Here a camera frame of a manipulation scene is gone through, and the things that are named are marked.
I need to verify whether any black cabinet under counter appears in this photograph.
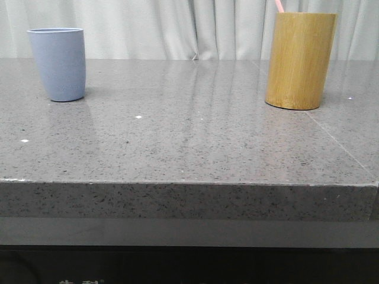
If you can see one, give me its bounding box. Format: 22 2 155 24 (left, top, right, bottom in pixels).
1 246 378 283

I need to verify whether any white curtain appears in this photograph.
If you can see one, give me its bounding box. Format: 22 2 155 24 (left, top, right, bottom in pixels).
0 0 379 62

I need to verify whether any bamboo cylinder holder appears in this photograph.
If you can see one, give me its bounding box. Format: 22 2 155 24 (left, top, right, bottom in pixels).
265 12 337 110

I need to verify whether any blue plastic cup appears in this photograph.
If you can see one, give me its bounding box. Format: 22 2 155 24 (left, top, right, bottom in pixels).
27 28 86 102

